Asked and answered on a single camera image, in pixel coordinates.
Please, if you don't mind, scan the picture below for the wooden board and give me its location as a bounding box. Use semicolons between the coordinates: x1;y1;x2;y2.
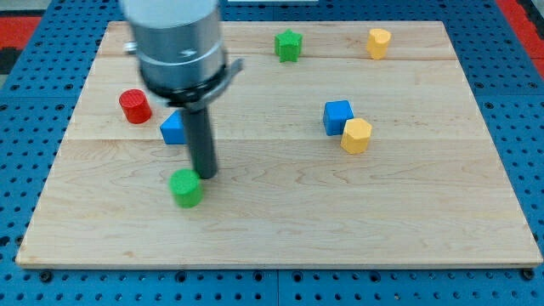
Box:
16;21;542;269

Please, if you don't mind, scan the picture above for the green cylinder block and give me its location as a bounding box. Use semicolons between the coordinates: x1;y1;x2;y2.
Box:
168;169;202;208

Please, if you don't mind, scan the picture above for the yellow hexagon block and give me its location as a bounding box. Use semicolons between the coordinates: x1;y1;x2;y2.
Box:
340;118;372;155

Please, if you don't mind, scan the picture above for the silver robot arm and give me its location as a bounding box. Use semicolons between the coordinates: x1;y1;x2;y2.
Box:
120;0;244;111

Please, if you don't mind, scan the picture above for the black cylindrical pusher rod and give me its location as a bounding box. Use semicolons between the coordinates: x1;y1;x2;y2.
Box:
181;108;218;179

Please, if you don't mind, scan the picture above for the yellow heart block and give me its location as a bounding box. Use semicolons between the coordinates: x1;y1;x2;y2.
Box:
366;28;392;60

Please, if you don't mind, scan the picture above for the blue cube block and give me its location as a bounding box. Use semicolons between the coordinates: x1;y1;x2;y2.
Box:
322;100;354;136

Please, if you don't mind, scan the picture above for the blue triangular block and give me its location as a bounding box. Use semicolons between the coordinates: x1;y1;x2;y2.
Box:
160;110;186;145

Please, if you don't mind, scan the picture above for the red cylinder block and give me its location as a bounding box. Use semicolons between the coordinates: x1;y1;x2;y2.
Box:
119;88;152;124

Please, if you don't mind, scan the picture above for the green star block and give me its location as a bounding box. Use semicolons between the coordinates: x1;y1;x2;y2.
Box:
275;29;303;62

